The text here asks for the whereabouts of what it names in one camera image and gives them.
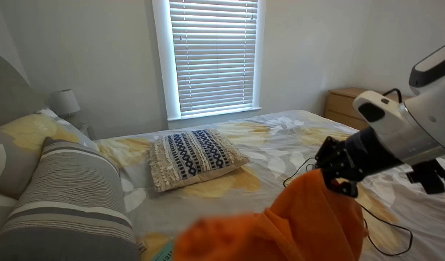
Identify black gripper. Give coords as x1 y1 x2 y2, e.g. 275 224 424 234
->
314 128 401 197

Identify orange towel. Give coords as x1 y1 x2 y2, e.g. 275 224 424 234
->
172 170 366 261

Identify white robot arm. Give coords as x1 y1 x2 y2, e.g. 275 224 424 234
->
314 45 445 197

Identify wooden nightstand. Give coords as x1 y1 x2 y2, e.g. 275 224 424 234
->
324 87 368 129

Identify leaf pattern bedspread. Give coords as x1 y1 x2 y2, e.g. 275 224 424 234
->
97 110 445 261

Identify blue patterned white pillow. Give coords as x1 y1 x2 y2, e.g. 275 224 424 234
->
149 129 247 193

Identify white window blinds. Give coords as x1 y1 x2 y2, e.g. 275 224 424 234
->
169 0 259 118

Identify grey striped pillow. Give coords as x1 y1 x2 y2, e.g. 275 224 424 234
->
0 138 139 261

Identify grey bedside lamp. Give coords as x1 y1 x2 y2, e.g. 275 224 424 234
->
49 89 85 129

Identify grey yellow leaf pillow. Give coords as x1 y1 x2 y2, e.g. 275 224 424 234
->
0 109 97 199

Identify grey headboard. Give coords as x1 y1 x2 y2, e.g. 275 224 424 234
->
0 57 45 126

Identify black mouse cable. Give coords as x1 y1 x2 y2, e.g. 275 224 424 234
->
281 155 414 258

